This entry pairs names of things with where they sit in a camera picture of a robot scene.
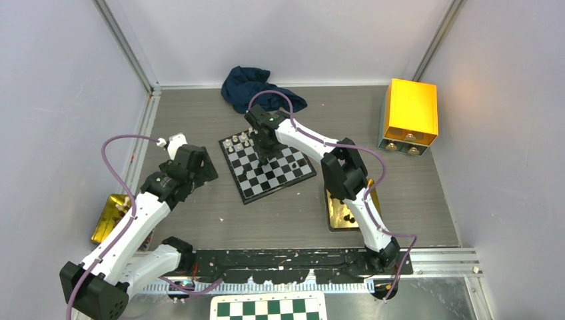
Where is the black white chess board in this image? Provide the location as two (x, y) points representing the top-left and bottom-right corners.
(219, 129), (316, 205)

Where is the orange drawer box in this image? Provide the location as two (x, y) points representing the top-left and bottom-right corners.
(378, 78), (439, 157)

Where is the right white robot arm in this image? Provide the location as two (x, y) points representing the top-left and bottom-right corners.
(245, 105), (400, 274)

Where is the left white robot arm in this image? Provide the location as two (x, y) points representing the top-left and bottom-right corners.
(59, 144), (218, 319)

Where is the gold tin with white pieces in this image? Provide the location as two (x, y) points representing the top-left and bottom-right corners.
(91, 194), (131, 245)

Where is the gold tin with black pieces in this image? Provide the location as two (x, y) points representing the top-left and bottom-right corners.
(325, 189), (359, 232)

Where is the green white checker board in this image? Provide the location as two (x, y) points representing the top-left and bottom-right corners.
(209, 291), (328, 320)

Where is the dark blue cloth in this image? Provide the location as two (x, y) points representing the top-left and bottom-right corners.
(221, 66), (308, 114)

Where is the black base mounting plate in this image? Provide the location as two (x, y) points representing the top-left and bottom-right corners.
(166, 248), (413, 285)

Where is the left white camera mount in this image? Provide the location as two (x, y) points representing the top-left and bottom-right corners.
(156, 133), (187, 160)

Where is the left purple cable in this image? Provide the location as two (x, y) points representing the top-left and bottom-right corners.
(65, 135), (224, 320)

